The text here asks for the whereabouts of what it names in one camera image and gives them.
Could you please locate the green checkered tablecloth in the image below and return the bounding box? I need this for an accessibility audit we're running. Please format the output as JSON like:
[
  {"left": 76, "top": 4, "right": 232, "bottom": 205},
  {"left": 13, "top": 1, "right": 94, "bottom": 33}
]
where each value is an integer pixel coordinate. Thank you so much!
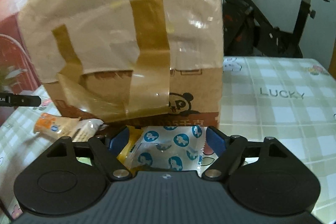
[{"left": 1, "top": 57, "right": 335, "bottom": 223}]

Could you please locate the orange cracker packet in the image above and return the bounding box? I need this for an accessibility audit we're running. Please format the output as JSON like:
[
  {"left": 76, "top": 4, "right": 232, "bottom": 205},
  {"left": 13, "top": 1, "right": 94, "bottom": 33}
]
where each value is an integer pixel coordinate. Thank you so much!
[{"left": 33, "top": 113, "right": 80, "bottom": 139}]

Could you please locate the yellow snack packet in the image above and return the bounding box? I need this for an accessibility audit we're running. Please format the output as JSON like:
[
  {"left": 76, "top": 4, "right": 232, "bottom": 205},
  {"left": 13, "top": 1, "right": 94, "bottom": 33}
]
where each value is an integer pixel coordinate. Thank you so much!
[{"left": 117, "top": 125, "right": 143, "bottom": 170}]

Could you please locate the black exercise bike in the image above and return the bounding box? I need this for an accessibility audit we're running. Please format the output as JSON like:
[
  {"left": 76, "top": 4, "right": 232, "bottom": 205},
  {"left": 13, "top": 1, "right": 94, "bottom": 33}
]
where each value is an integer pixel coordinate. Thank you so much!
[{"left": 216, "top": 0, "right": 334, "bottom": 59}]

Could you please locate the brown cardboard box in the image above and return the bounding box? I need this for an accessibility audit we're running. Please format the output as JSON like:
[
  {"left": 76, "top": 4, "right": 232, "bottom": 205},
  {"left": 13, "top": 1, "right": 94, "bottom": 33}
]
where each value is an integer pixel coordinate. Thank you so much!
[{"left": 18, "top": 0, "right": 223, "bottom": 126}]

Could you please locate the white wafer packet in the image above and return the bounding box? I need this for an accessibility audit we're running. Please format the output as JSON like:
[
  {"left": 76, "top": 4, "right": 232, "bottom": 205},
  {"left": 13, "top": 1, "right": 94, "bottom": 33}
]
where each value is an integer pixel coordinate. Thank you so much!
[{"left": 69, "top": 119, "right": 108, "bottom": 142}]

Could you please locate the white blue unicorn packet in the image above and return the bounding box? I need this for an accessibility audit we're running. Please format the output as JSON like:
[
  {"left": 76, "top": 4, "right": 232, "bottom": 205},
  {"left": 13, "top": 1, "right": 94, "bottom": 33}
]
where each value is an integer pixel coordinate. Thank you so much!
[{"left": 125, "top": 125, "right": 206, "bottom": 172}]

